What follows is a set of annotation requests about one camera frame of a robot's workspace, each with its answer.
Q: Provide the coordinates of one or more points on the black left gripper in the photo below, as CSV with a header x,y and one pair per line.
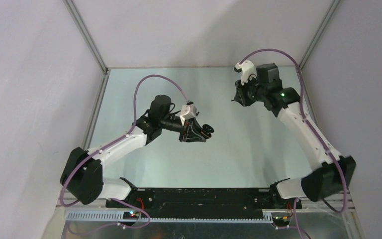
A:
x,y
192,136

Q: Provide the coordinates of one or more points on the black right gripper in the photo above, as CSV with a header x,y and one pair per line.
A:
x,y
240,96

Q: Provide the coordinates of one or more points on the black earbud charging case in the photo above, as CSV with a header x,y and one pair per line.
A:
x,y
207,130

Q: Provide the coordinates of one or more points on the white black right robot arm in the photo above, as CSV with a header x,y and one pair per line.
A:
x,y
331,171

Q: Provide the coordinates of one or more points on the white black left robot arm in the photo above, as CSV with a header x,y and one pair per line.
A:
x,y
83,173

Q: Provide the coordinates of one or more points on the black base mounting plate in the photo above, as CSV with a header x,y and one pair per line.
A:
x,y
232,203

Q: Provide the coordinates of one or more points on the left controller board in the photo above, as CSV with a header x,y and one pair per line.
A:
x,y
131,215

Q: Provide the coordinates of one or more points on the controller board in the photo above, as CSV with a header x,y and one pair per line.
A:
x,y
131,215
281,222

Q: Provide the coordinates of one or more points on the right controller board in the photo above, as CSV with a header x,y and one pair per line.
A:
x,y
281,222

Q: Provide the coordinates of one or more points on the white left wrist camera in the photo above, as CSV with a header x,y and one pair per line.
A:
x,y
188,111

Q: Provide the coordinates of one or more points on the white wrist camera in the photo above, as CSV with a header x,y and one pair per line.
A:
x,y
188,111
247,70

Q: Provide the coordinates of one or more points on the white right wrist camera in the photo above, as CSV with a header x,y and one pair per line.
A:
x,y
247,70

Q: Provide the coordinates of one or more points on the aluminium frame post right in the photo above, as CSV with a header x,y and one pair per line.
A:
x,y
319,33

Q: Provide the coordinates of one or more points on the aluminium frame post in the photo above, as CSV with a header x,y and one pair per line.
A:
x,y
85,33
319,33

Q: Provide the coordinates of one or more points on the white slotted cable duct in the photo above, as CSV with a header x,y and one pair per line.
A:
x,y
121,216

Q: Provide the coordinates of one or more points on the aluminium frame post left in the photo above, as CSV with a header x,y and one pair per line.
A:
x,y
85,33

